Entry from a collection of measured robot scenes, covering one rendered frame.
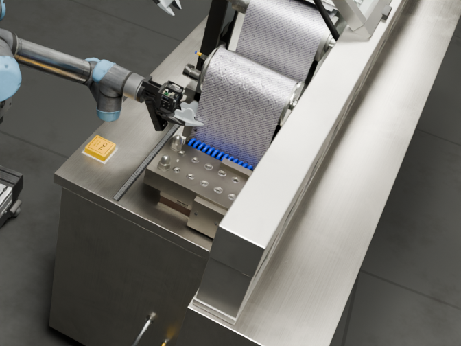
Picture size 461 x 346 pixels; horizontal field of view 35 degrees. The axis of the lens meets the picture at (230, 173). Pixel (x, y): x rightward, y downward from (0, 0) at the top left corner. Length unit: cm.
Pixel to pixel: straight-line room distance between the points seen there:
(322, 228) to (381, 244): 211
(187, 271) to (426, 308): 155
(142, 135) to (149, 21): 218
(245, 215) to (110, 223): 109
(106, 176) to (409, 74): 92
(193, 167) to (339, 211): 68
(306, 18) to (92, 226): 89
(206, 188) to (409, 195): 202
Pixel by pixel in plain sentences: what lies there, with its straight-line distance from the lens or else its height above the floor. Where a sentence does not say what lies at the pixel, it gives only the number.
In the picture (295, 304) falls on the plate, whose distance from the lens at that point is 135.
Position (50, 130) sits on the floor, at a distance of 365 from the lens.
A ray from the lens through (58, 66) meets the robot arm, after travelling 225.
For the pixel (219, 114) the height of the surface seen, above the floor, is 116.
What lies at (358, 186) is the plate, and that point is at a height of 144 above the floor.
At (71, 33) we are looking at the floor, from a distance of 428.
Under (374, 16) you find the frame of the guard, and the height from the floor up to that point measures 167.
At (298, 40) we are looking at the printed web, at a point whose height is 134.
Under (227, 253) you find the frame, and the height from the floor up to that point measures 160.
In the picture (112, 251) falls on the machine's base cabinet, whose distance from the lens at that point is 229.
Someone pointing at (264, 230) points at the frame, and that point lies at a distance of 114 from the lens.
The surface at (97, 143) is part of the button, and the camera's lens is 227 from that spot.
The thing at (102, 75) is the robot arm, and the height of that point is 113.
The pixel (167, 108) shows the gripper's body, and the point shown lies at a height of 111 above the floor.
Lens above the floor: 249
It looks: 44 degrees down
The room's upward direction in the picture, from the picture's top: 18 degrees clockwise
